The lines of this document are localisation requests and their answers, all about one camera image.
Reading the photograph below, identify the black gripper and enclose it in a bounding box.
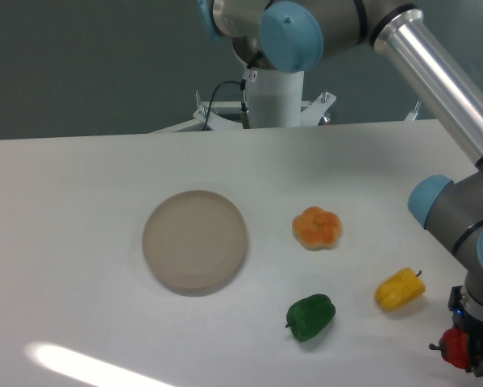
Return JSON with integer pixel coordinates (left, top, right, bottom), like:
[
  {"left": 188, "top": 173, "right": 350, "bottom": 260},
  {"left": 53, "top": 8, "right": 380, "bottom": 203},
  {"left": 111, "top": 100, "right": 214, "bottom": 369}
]
[{"left": 448, "top": 285, "right": 483, "bottom": 377}]

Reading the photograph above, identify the red bell pepper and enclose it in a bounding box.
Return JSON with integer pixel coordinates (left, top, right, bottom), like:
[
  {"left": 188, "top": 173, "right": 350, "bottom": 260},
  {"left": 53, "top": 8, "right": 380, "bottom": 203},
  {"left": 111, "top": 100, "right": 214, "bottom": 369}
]
[{"left": 428, "top": 327, "right": 471, "bottom": 370}]

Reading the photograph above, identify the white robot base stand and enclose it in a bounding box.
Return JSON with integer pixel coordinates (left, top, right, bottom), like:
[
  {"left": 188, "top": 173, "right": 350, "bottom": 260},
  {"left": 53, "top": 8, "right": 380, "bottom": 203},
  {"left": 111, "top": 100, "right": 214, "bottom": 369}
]
[{"left": 148, "top": 66, "right": 422, "bottom": 135}]

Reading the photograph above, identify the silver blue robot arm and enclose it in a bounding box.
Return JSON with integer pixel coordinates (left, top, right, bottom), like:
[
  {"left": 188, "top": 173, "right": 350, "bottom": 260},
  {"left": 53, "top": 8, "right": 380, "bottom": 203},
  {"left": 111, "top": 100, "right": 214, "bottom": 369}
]
[{"left": 198, "top": 1, "right": 483, "bottom": 377}]

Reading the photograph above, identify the yellow bell pepper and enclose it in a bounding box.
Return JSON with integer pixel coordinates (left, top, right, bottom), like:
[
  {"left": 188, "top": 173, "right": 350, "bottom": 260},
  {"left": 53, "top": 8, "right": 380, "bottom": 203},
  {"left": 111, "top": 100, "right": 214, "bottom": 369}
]
[{"left": 374, "top": 268, "right": 426, "bottom": 312}]

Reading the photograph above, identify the green bell pepper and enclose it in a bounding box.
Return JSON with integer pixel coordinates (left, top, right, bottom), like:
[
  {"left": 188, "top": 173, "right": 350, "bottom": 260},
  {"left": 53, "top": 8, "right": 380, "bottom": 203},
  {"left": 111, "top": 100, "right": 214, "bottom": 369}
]
[{"left": 285, "top": 293, "right": 336, "bottom": 343}]

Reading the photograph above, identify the beige round plate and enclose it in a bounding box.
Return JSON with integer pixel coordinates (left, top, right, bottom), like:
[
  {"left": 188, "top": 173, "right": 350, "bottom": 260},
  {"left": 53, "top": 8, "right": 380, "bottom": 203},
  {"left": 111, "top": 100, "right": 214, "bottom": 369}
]
[{"left": 142, "top": 190, "right": 248, "bottom": 297}]

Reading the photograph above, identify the orange flower-shaped bread roll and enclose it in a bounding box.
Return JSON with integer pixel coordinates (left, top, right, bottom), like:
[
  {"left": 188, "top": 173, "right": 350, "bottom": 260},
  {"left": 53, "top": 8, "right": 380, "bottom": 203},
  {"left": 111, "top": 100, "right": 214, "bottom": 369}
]
[{"left": 292, "top": 206, "right": 343, "bottom": 250}]

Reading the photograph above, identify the black cable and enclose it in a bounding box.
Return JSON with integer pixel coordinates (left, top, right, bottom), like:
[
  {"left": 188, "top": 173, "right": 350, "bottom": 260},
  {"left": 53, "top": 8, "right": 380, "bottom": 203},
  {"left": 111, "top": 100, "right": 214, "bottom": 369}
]
[{"left": 202, "top": 50, "right": 264, "bottom": 132}]

